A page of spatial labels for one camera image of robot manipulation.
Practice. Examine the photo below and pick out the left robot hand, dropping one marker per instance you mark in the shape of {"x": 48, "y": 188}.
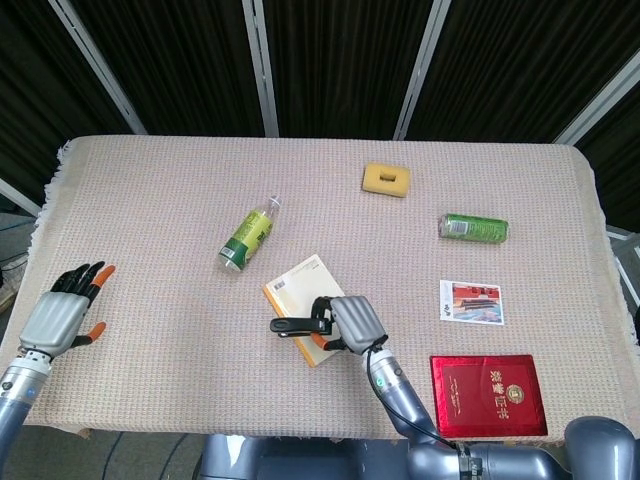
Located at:
{"x": 55, "y": 320}

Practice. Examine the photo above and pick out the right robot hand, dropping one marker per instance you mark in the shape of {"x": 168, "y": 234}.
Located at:
{"x": 357, "y": 320}

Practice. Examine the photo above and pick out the black stapler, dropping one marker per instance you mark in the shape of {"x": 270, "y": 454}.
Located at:
{"x": 295, "y": 324}

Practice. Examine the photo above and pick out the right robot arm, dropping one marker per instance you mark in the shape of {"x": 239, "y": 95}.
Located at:
{"x": 405, "y": 405}

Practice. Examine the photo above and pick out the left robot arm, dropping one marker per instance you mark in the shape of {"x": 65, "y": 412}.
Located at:
{"x": 17, "y": 390}

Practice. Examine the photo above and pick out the yellow book with orange spine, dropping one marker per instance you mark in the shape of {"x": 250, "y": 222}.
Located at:
{"x": 300, "y": 290}

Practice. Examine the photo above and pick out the picture postcard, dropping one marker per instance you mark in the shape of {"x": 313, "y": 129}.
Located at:
{"x": 475, "y": 302}

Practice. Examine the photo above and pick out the beige woven tablecloth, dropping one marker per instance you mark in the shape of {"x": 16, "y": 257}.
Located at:
{"x": 175, "y": 325}

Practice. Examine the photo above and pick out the green label plastic bottle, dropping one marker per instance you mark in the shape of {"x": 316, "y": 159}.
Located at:
{"x": 247, "y": 237}

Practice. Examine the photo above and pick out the yellow sponge with green base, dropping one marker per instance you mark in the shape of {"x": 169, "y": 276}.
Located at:
{"x": 372, "y": 180}

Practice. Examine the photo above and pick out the red certificate folder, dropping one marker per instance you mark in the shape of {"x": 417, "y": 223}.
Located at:
{"x": 485, "y": 395}

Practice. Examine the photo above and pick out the green drink can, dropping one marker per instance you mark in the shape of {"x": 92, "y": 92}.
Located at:
{"x": 475, "y": 229}

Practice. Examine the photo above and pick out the grey robot torso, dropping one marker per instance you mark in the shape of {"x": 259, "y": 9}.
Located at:
{"x": 300, "y": 460}

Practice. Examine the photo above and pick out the grey partition frame post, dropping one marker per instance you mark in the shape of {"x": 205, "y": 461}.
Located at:
{"x": 261, "y": 65}
{"x": 600, "y": 105}
{"x": 97, "y": 65}
{"x": 17, "y": 195}
{"x": 422, "y": 65}

